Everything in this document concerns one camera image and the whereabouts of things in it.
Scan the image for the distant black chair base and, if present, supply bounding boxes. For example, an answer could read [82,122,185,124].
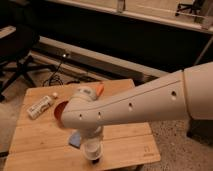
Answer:
[175,0,204,16]

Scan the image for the white tube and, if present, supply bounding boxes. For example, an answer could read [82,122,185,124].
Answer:
[27,96,54,119]

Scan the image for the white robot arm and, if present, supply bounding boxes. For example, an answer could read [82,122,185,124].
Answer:
[61,62,213,133]

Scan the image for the red bowl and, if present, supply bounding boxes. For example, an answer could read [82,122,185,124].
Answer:
[54,101,68,127]

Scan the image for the black cable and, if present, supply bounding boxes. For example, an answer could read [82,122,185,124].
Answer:
[42,53,96,87]

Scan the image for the black eraser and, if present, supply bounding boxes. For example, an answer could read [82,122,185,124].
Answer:
[92,159,99,164]

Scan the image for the white ceramic cup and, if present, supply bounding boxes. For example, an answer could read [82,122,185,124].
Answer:
[83,142,102,161]

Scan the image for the orange carrot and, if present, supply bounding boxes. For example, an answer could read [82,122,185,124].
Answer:
[96,83,104,96]

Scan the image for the blue sponge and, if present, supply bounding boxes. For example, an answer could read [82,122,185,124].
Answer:
[69,131,81,149]

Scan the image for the black office chair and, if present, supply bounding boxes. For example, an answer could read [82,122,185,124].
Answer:
[0,25,56,102]

